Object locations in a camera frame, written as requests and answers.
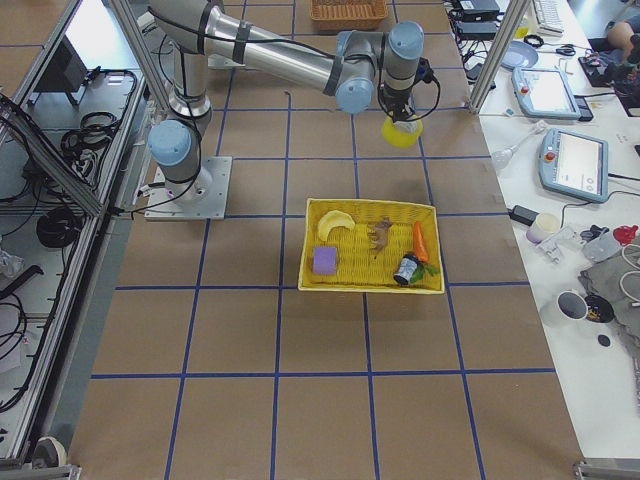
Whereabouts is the small dark can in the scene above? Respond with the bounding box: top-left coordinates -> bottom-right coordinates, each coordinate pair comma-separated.
393,253 -> 420,286

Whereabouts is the black power adapter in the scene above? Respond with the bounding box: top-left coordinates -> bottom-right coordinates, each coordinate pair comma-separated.
508,205 -> 539,227

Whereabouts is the yellow tape roll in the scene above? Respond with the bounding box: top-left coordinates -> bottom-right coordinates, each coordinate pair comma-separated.
381,115 -> 424,149

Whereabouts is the white mug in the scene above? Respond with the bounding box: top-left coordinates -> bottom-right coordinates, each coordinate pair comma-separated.
555,290 -> 589,321

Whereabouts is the yellow toy banana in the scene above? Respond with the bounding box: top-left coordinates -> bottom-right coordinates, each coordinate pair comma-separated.
317,210 -> 356,242

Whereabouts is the brown toy lion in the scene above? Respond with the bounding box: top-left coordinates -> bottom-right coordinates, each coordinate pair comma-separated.
368,217 -> 393,256

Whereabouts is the purple foam block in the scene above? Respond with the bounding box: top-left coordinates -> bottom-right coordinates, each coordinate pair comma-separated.
312,246 -> 338,276

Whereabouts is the near teach pendant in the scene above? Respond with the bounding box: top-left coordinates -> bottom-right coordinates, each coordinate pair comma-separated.
538,128 -> 609,203

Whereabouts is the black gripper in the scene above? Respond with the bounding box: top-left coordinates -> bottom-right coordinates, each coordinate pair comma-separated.
382,85 -> 414,122

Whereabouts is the grey cloth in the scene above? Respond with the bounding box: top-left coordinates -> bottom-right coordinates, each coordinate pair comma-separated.
578,244 -> 639,347

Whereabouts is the far teach pendant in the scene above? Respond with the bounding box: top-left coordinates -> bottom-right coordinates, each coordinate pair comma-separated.
511,67 -> 581,120

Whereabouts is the yellow plastic basket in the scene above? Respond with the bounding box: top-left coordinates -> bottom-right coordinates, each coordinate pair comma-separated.
298,198 -> 445,295

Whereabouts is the orange toy carrot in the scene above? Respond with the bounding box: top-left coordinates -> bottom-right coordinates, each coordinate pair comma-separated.
412,221 -> 429,263

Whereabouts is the brown wicker basket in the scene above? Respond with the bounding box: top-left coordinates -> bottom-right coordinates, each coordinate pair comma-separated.
309,0 -> 388,32

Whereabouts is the teach pendant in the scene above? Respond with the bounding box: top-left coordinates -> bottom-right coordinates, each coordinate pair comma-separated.
538,128 -> 609,203
511,67 -> 581,120

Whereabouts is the lavender cup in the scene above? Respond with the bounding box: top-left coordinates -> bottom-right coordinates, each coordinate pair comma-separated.
526,213 -> 560,244

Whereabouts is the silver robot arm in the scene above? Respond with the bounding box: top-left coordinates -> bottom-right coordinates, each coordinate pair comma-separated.
149,1 -> 428,148

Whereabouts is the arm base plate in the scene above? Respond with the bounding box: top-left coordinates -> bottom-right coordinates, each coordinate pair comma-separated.
144,156 -> 232,221

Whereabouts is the aluminium frame post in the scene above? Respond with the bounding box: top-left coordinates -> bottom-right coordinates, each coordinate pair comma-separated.
468,0 -> 529,114

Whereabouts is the light bulb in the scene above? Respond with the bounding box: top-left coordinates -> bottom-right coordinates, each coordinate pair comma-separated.
491,145 -> 519,171

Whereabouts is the light blue plate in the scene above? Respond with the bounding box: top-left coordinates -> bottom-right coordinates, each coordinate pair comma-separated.
501,40 -> 539,70

